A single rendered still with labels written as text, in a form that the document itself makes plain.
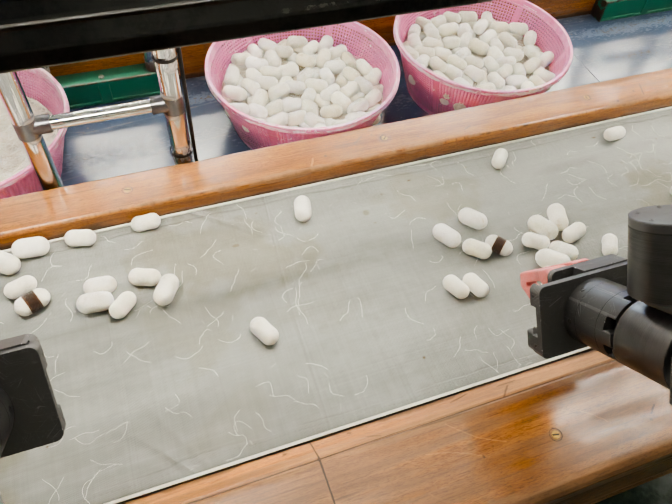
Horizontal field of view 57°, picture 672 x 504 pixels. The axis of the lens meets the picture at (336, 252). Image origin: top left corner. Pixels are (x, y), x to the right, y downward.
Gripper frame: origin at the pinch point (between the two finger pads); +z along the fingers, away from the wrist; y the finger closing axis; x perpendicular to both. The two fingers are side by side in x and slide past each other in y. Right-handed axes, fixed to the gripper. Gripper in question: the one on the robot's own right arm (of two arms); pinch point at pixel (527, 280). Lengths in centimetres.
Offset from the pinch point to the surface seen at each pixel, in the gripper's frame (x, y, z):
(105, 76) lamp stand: -27, 35, 48
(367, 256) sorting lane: -2.2, 11.8, 12.8
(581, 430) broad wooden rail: 11.5, 1.3, -8.8
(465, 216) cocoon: -4.2, -0.6, 12.5
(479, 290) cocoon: 1.9, 2.6, 5.1
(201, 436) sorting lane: 6.9, 33.5, 1.5
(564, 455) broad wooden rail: 12.5, 4.0, -9.9
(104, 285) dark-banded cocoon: -5.3, 39.4, 14.4
